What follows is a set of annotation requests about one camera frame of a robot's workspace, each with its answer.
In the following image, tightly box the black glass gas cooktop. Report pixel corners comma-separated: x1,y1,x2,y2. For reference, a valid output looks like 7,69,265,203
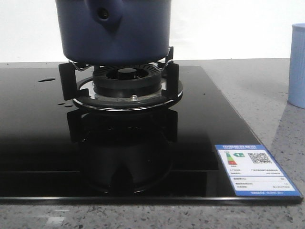
0,67,303,205

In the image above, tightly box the blue white energy label sticker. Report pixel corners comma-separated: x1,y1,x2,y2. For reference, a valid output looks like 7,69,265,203
215,145,301,197

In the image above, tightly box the black pot support grate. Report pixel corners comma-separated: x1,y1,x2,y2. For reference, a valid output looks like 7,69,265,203
59,47,183,112

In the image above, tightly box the light blue ribbed cup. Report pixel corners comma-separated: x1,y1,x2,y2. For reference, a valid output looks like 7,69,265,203
288,23,305,109

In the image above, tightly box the black gas burner head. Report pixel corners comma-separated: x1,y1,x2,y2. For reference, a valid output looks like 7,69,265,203
92,64,162,98

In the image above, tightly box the dark blue cooking pot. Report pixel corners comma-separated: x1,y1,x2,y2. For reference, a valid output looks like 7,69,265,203
55,0,171,65

